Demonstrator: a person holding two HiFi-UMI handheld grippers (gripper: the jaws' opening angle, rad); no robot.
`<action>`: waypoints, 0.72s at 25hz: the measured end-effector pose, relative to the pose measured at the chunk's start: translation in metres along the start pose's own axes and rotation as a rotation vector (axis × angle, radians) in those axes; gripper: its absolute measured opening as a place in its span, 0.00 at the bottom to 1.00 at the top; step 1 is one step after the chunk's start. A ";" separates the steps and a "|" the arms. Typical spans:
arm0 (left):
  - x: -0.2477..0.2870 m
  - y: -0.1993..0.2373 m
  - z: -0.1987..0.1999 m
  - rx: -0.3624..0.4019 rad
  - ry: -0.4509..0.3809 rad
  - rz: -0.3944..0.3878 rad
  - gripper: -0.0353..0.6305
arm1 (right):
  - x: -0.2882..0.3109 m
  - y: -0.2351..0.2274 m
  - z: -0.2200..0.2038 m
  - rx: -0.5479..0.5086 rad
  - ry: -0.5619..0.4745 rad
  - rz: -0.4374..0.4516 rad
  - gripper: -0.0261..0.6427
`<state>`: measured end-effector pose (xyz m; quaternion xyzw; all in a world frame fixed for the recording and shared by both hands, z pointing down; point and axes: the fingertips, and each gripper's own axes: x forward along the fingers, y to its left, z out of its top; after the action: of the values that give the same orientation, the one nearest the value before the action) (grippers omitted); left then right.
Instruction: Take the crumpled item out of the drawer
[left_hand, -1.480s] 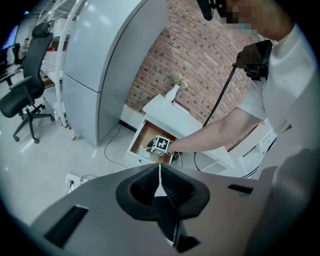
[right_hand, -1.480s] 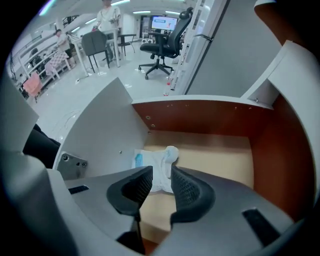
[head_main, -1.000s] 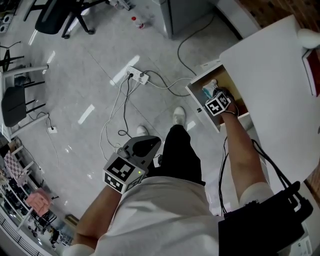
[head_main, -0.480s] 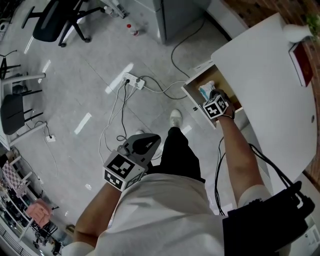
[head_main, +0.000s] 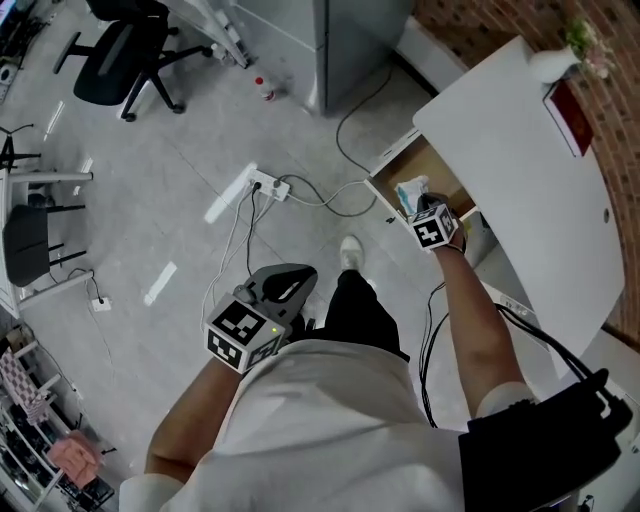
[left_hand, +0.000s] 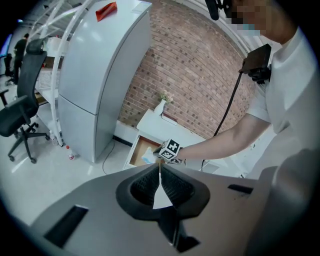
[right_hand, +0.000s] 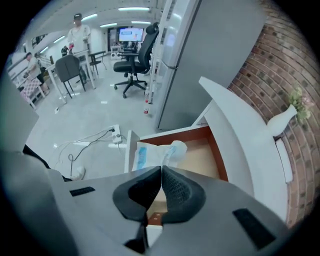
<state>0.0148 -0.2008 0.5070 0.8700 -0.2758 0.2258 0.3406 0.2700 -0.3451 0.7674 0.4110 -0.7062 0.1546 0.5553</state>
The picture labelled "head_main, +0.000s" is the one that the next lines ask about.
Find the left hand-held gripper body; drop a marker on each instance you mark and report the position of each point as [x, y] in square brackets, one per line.
[240, 330]

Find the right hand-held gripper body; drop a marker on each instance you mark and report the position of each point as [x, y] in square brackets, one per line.
[434, 227]

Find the white cloth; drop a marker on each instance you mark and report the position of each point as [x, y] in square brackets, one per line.
[409, 192]

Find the wooden drawer with white front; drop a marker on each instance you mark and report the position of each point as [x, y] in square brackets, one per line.
[415, 160]

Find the person's left forearm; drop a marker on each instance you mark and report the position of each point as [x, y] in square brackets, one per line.
[200, 415]

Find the person's right forearm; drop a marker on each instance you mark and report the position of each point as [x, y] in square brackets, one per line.
[470, 325]

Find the person's white shoe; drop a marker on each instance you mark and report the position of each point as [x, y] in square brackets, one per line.
[351, 250]

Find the white curved desk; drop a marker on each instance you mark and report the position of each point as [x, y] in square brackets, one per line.
[525, 200]

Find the person's black trousers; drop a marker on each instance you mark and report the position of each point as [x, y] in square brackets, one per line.
[360, 310]

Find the person's white shirt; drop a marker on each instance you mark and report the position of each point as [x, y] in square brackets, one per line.
[325, 425]

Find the small white socket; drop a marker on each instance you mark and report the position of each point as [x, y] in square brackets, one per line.
[101, 304]

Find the white power strip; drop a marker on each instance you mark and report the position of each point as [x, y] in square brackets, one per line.
[270, 184]

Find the red book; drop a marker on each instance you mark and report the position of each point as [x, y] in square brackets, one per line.
[570, 120]

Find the grey metal cabinet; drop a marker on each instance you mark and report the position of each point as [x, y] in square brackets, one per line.
[350, 45]

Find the white vase with flowers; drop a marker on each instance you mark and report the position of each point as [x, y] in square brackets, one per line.
[552, 62]

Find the pink cloth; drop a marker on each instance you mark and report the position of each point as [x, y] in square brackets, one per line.
[75, 457]

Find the red-capped plastic bottle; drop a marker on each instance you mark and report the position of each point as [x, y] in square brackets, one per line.
[264, 89]

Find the checkered cloth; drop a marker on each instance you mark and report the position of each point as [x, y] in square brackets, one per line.
[20, 385]

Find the black stool chair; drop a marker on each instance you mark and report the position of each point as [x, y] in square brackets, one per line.
[27, 245]

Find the white side table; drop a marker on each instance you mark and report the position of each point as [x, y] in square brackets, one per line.
[10, 280]

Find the cluttered low shelf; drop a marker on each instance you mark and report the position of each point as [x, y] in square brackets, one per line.
[30, 465]

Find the black bag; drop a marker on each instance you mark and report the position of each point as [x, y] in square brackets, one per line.
[540, 460]

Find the black tripod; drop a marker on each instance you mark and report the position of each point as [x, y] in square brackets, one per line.
[10, 150]

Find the black office chair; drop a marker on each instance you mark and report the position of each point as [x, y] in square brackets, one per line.
[110, 65]

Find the white frame table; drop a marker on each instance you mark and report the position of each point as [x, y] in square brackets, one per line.
[222, 30]

